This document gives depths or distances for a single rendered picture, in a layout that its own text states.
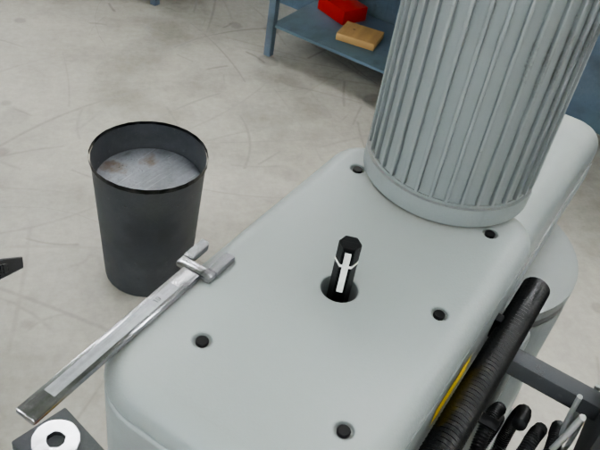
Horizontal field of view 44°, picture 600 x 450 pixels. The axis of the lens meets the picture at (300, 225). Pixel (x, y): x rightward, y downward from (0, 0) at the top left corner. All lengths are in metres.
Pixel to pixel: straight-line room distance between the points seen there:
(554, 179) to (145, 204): 1.94
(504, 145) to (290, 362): 0.31
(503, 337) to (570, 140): 0.56
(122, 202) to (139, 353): 2.29
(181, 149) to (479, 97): 2.56
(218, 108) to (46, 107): 0.98
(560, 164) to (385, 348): 0.66
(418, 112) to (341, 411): 0.32
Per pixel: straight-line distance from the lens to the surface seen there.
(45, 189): 3.87
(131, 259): 3.13
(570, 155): 1.30
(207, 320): 0.67
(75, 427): 1.55
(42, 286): 3.37
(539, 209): 1.16
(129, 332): 0.65
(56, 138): 4.22
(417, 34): 0.75
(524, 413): 1.14
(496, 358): 0.82
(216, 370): 0.63
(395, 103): 0.80
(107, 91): 4.63
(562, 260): 1.40
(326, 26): 5.15
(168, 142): 3.24
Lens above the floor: 2.39
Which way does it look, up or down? 40 degrees down
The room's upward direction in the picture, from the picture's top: 10 degrees clockwise
